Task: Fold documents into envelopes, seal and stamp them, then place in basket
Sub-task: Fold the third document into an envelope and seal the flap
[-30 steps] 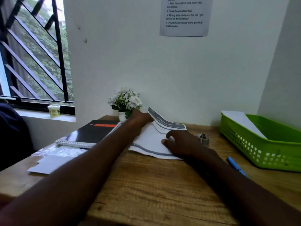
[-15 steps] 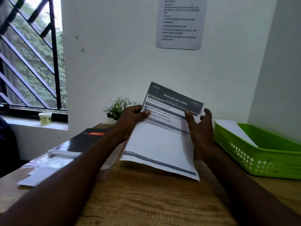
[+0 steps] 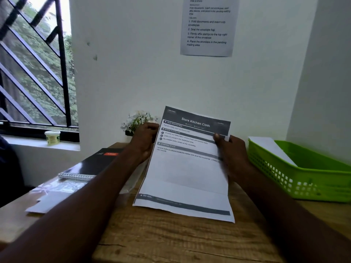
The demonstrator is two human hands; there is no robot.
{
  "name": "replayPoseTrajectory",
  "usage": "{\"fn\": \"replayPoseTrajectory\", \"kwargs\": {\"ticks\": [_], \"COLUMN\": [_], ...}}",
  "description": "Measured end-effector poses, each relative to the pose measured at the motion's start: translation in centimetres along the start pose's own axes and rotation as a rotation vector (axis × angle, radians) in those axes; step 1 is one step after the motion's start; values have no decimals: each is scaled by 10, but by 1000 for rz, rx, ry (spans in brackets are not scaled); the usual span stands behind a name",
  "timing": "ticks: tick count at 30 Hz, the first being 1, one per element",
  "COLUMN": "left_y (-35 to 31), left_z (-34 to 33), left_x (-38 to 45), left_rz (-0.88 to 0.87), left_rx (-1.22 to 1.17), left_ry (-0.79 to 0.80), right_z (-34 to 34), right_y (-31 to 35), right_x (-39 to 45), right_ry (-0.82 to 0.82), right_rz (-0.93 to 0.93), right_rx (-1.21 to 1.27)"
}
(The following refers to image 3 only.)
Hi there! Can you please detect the person's left hand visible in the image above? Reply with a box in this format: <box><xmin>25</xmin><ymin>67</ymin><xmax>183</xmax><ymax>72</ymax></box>
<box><xmin>127</xmin><ymin>122</ymin><xmax>161</xmax><ymax>165</ymax></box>

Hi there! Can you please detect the person's right hand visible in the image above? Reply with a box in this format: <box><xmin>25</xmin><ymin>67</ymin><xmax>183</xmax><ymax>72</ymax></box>
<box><xmin>213</xmin><ymin>133</ymin><xmax>253</xmax><ymax>184</ymax></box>

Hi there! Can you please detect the white envelope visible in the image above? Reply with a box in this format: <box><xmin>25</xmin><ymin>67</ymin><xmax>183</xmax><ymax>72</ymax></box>
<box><xmin>248</xmin><ymin>136</ymin><xmax>298</xmax><ymax>167</ymax></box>

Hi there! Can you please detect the grey lined printed document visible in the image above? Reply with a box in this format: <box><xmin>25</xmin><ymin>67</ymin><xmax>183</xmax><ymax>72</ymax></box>
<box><xmin>132</xmin><ymin>105</ymin><xmax>236</xmax><ymax>224</ymax></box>

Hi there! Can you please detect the green plastic basket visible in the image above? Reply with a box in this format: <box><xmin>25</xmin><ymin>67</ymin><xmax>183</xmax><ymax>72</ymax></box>
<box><xmin>247</xmin><ymin>138</ymin><xmax>351</xmax><ymax>204</ymax></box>

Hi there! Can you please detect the clear plastic sleeve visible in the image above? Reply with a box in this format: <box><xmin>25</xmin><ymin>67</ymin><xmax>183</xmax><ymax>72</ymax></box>
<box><xmin>26</xmin><ymin>161</ymin><xmax>149</xmax><ymax>214</ymax></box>

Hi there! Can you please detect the stack of white envelopes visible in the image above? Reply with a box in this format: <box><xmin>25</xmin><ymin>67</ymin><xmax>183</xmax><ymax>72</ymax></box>
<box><xmin>25</xmin><ymin>190</ymin><xmax>72</xmax><ymax>214</ymax></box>

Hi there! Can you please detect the person's right forearm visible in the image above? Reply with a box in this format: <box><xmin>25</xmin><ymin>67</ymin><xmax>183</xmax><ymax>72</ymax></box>
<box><xmin>235</xmin><ymin>167</ymin><xmax>351</xmax><ymax>263</ymax></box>

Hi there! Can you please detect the person's left forearm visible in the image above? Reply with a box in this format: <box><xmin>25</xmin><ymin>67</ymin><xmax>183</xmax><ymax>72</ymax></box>
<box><xmin>0</xmin><ymin>150</ymin><xmax>143</xmax><ymax>263</ymax></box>

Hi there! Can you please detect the white flower plant in pot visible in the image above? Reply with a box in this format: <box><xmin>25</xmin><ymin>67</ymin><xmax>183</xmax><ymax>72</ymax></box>
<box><xmin>120</xmin><ymin>110</ymin><xmax>160</xmax><ymax>137</ymax></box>

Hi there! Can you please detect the black spiral notebook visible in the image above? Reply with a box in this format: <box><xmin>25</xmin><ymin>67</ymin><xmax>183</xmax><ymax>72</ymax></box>
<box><xmin>58</xmin><ymin>147</ymin><xmax>124</xmax><ymax>182</ymax></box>

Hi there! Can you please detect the small cream jar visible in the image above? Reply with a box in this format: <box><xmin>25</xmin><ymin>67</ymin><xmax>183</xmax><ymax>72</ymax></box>
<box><xmin>44</xmin><ymin>130</ymin><xmax>62</xmax><ymax>146</ymax></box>

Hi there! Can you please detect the black window grille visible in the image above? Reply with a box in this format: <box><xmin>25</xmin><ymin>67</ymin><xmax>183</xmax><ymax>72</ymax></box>
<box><xmin>0</xmin><ymin>0</ymin><xmax>80</xmax><ymax>143</ymax></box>

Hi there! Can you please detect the white window sill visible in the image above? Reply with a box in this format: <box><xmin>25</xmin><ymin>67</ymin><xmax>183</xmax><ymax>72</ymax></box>
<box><xmin>0</xmin><ymin>134</ymin><xmax>81</xmax><ymax>152</ymax></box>

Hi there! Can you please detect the black backpack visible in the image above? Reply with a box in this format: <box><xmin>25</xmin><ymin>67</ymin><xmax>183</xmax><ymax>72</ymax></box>
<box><xmin>0</xmin><ymin>135</ymin><xmax>27</xmax><ymax>209</ymax></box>

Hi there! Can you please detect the paper notice sheet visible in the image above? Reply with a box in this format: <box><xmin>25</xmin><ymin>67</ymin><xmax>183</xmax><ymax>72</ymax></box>
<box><xmin>180</xmin><ymin>0</ymin><xmax>241</xmax><ymax>58</ymax></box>

